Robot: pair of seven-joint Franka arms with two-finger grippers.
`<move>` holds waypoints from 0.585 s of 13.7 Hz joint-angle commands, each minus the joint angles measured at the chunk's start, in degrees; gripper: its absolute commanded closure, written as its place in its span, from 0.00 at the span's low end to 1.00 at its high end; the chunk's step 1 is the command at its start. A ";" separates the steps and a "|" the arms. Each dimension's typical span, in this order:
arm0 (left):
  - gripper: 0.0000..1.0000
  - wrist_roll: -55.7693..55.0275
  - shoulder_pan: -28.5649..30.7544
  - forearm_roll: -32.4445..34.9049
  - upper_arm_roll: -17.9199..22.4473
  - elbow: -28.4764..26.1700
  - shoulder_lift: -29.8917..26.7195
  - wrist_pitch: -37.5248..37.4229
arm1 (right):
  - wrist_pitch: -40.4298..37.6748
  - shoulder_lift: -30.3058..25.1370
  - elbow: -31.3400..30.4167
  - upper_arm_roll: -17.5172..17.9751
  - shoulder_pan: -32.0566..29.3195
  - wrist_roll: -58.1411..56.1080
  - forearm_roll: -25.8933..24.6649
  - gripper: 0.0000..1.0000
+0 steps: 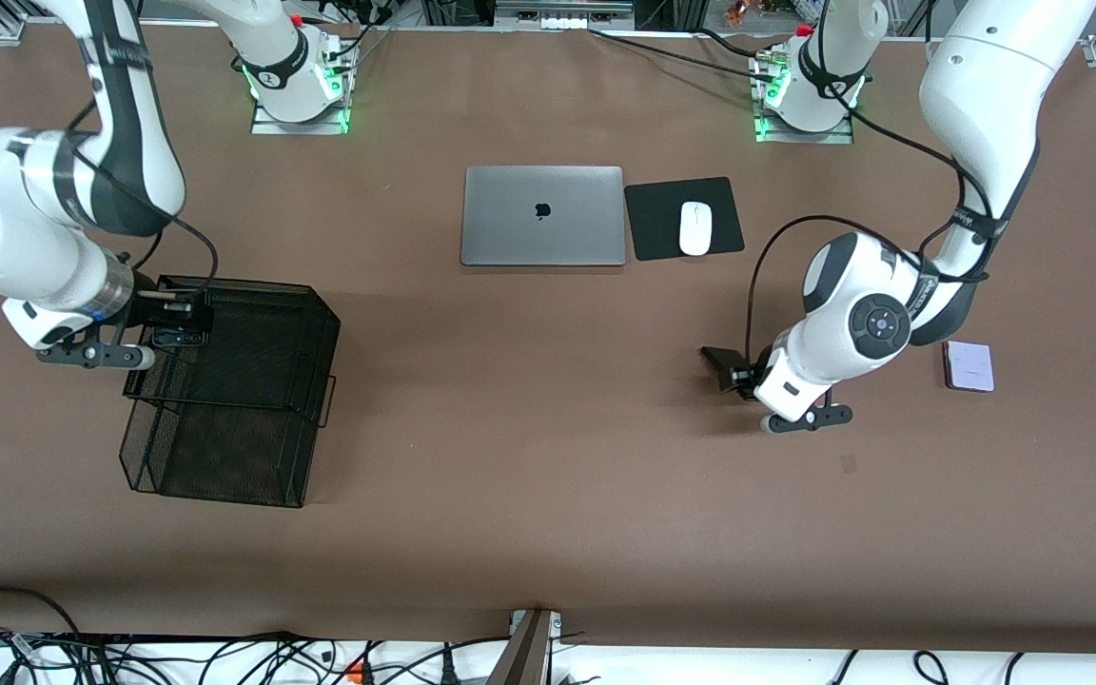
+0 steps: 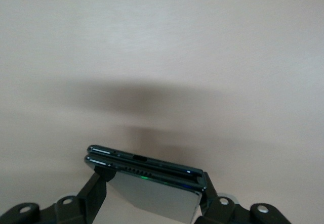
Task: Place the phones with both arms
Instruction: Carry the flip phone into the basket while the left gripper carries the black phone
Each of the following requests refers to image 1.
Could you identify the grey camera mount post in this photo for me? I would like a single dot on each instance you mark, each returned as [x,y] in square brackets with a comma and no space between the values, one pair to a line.
[521,652]

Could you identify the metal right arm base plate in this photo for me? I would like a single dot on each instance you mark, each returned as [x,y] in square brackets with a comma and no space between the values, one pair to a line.
[301,127]

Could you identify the black mesh two-tier tray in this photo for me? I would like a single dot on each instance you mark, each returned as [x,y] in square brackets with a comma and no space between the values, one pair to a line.
[244,400]

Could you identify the white computer mouse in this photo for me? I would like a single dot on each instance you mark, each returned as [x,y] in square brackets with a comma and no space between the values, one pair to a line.
[695,228]

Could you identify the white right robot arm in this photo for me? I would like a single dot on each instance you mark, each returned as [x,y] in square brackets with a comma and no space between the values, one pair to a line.
[25,238]

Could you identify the white power strip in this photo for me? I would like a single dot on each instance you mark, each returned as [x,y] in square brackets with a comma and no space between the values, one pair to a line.
[562,13]

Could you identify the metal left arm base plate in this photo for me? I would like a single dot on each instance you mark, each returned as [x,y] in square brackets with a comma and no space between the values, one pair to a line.
[805,137]

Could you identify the long black smartphone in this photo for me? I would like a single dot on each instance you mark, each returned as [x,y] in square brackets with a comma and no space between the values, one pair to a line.
[719,360]

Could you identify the silver closed laptop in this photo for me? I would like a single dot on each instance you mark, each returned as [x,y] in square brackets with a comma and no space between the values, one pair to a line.
[542,216]

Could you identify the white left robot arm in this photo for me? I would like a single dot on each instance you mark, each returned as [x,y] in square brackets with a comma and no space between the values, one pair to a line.
[976,105]

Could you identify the white lavender phone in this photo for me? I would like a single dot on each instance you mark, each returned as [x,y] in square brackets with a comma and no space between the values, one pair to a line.
[969,366]

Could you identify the black mouse pad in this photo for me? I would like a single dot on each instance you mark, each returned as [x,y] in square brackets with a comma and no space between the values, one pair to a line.
[662,224]

